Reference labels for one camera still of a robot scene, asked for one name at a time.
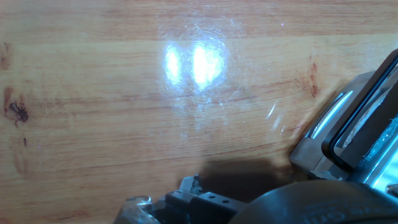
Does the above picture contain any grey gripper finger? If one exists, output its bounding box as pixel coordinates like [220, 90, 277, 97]
[113, 175, 247, 224]

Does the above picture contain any glossy wooden board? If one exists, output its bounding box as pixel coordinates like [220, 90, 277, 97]
[0, 0, 398, 224]

